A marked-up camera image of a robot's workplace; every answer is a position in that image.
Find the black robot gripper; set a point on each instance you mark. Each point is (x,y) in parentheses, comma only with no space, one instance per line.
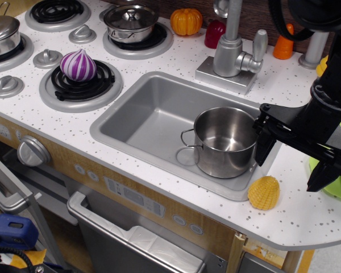
(312,129)

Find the yellow toy corn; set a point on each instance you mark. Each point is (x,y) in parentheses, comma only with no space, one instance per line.
(263,194)

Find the steel pot in sink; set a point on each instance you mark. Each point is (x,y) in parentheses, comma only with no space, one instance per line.
(224,141)

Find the grey toy sink basin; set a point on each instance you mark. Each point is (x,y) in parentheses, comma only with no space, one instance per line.
(152,121)

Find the steel pot with lid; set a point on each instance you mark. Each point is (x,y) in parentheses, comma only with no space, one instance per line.
(130,23)

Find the steel pot at left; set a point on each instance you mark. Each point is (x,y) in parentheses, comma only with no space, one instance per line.
(9,30)

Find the yellow toy item right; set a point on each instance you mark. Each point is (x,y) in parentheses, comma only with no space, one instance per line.
(321,67)

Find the orange toy carrot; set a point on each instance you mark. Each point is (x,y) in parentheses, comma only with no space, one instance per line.
(283,49)

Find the silver toy faucet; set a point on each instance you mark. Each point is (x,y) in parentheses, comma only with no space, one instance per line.
(232,68)

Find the dark red toy vegetable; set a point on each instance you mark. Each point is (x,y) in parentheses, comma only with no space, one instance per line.
(213,33)

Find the orange toy pumpkin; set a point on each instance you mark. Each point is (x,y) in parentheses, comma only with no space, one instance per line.
(186,21)

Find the back right stove burner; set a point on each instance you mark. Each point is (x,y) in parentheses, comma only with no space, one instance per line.
(159,41)

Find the stove burner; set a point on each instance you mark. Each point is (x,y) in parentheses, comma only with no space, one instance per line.
(60,93)
(19,56)
(57,15)
(159,41)

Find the front right stove burner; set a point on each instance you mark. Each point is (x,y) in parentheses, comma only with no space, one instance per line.
(60,93)

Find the purple white toy onion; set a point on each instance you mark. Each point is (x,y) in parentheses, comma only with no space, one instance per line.
(78,66)

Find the grey stove knob top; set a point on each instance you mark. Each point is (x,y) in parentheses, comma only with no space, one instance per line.
(82,35)

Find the grey stove knob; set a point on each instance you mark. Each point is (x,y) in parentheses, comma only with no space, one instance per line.
(10,86)
(82,35)
(47,59)

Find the grey oven dial knob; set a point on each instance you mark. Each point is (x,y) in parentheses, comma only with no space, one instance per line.
(32,152)

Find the grey stove knob middle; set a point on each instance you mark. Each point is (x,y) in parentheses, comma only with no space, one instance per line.
(47,59)

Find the back left stove burner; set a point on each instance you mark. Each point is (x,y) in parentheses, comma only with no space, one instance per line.
(57,15)

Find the blue clamp tool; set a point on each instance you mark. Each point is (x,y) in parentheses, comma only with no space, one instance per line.
(17,232)

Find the grey stove knob left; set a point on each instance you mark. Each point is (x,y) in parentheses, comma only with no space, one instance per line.
(10,86)

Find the front left stove burner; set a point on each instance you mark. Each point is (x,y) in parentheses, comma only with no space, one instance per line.
(19,56)

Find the grey metal post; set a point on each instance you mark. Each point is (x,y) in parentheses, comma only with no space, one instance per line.
(313,55)

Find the silver oven door handle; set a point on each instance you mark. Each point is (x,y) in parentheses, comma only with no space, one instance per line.
(15,197)

